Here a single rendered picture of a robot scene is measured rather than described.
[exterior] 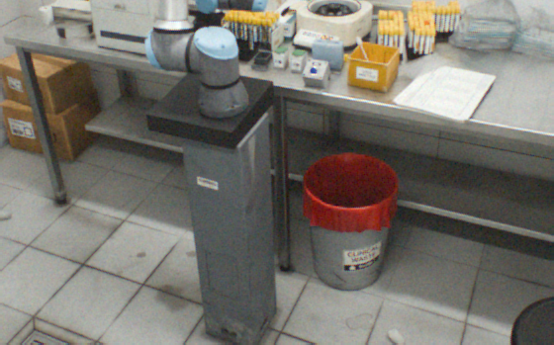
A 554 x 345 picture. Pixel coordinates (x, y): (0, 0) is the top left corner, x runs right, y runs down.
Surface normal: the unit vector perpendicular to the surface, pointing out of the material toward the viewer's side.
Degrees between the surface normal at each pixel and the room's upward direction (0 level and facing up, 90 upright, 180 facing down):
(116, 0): 90
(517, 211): 0
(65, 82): 89
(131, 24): 90
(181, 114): 4
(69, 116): 88
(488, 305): 0
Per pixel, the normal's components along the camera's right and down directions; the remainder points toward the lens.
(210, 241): -0.43, 0.48
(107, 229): -0.05, -0.85
